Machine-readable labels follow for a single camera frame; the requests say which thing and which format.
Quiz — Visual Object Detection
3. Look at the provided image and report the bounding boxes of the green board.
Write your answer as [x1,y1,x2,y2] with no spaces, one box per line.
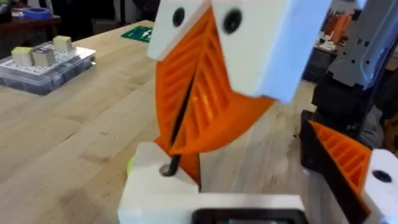
[120,25,154,44]

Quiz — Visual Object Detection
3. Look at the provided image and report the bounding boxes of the dark side table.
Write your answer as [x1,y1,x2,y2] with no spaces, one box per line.
[0,14,62,43]

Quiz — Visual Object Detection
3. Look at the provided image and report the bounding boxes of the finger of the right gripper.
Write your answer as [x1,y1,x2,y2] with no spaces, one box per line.
[147,0,213,147]
[170,0,332,156]

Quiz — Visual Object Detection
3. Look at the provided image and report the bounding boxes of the orange parts heap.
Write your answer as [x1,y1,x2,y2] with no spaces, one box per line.
[323,12,353,45]

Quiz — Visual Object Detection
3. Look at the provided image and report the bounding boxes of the black screw with washer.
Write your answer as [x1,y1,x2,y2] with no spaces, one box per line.
[159,153,182,177]

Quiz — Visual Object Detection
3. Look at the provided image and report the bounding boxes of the blue tape roll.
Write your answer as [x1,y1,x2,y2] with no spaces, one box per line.
[22,6,53,21]

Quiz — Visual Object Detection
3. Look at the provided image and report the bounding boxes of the lime green toy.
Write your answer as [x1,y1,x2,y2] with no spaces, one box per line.
[125,156,135,176]

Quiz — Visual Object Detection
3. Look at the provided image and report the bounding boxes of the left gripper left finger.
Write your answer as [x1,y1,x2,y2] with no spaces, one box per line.
[118,135,201,209]

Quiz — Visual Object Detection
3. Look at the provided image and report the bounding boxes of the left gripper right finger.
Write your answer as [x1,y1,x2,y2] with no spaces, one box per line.
[299,110,398,224]

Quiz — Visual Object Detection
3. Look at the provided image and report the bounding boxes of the clear box with blocks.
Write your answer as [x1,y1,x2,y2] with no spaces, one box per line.
[0,35,97,96]

